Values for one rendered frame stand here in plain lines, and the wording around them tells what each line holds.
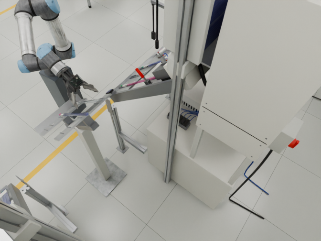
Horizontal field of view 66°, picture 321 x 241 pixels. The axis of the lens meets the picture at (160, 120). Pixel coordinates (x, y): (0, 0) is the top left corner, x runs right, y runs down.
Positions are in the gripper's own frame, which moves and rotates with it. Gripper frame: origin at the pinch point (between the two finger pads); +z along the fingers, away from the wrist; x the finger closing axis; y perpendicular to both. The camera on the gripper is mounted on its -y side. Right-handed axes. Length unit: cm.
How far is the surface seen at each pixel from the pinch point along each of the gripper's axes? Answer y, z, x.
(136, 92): 11.9, 14.3, 19.6
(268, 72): 86, 35, 21
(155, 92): 27.6, 20.5, 19.8
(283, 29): 98, 27, 20
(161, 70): 38.4, 14.2, 23.8
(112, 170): -78, 50, -4
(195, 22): 78, 10, 19
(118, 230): -60, 82, -35
